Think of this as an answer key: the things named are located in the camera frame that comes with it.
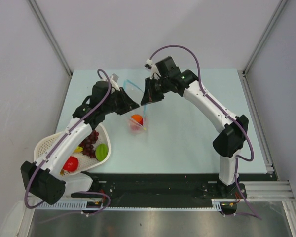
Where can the aluminium corner post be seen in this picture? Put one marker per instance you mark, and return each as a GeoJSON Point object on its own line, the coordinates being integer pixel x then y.
{"type": "Point", "coordinates": [282, 4]}
{"type": "Point", "coordinates": [35, 8]}

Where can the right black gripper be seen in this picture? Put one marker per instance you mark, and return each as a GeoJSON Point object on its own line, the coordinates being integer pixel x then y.
{"type": "Point", "coordinates": [149, 96]}

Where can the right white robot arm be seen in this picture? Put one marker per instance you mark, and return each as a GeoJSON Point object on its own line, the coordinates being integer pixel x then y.
{"type": "Point", "coordinates": [165, 76]}

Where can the left aluminium corner post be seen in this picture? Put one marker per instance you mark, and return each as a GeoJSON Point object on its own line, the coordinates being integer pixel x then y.
{"type": "Point", "coordinates": [35, 8]}

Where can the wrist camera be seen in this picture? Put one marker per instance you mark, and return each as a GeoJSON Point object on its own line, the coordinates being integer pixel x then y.
{"type": "Point", "coordinates": [151, 67]}
{"type": "Point", "coordinates": [113, 80]}

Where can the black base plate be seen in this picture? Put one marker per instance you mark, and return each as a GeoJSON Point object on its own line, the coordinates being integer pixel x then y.
{"type": "Point", "coordinates": [162, 190]}

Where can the white perforated plastic basket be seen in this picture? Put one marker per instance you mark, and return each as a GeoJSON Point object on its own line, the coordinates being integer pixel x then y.
{"type": "Point", "coordinates": [85, 162]}

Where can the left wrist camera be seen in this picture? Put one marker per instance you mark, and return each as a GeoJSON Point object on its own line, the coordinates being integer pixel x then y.
{"type": "Point", "coordinates": [113, 80]}

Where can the clear zip top bag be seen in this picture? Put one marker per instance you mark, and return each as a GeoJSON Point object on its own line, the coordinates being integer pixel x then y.
{"type": "Point", "coordinates": [136, 93]}

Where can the red fake apple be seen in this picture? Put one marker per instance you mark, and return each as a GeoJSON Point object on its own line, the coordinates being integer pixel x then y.
{"type": "Point", "coordinates": [71, 164]}

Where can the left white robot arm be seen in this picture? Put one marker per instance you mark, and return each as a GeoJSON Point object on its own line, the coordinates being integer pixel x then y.
{"type": "Point", "coordinates": [42, 177]}

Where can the orange fake fruit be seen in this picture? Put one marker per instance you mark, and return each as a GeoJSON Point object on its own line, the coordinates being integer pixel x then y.
{"type": "Point", "coordinates": [138, 119]}

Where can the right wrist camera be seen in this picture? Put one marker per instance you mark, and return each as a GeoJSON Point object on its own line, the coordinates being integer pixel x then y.
{"type": "Point", "coordinates": [151, 67]}

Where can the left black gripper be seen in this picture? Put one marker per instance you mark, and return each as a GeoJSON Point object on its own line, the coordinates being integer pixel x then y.
{"type": "Point", "coordinates": [128, 104]}

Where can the right aluminium corner post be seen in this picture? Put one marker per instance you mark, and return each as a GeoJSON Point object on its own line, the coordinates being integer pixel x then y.
{"type": "Point", "coordinates": [282, 4]}

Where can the green fake mango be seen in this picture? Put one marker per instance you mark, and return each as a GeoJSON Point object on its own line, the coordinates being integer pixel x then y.
{"type": "Point", "coordinates": [101, 152]}

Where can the yellow fake banana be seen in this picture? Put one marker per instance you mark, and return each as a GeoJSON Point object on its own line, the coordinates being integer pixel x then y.
{"type": "Point", "coordinates": [78, 149]}

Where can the dark fake grape bunch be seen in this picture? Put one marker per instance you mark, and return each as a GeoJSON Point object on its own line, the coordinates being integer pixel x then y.
{"type": "Point", "coordinates": [88, 144]}

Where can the white slotted cable duct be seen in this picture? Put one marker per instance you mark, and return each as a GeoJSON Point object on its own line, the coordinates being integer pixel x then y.
{"type": "Point", "coordinates": [83, 205]}

